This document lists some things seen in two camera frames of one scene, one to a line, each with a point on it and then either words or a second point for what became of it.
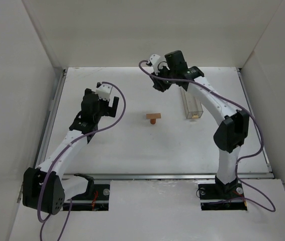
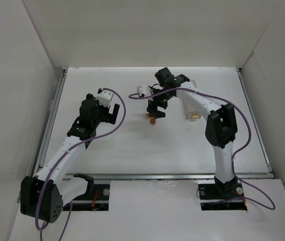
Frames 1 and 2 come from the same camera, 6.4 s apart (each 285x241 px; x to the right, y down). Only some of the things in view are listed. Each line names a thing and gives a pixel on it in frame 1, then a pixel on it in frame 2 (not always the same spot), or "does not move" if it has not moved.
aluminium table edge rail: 256,129 does not move
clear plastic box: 193,109 does not move
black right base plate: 217,192 does not move
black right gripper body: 159,82 → 155,110
